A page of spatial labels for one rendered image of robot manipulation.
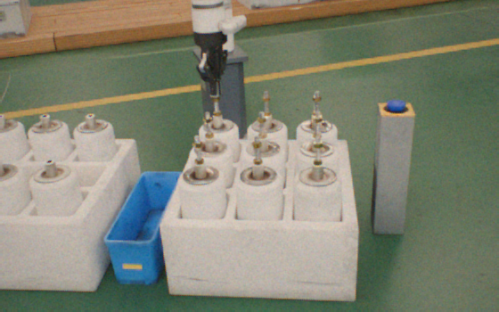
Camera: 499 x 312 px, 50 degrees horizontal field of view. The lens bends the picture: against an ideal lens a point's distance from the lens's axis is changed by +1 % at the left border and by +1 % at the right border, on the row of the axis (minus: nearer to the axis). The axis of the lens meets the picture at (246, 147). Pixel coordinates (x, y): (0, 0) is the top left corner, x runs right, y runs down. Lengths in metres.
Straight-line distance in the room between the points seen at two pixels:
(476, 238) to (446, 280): 0.18
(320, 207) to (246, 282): 0.23
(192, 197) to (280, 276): 0.24
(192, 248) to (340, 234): 0.30
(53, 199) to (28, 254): 0.14
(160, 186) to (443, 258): 0.71
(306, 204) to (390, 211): 0.32
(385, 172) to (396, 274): 0.22
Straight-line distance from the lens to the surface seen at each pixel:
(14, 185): 1.23
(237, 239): 1.08
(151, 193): 1.44
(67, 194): 1.18
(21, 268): 1.28
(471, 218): 1.46
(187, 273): 1.15
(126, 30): 3.06
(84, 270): 1.22
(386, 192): 1.29
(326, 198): 1.05
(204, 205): 1.08
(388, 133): 1.22
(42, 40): 3.07
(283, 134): 1.27
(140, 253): 1.18
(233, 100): 1.70
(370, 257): 1.28
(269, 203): 1.06
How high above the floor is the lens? 0.79
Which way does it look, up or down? 27 degrees down
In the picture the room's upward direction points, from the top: 3 degrees counter-clockwise
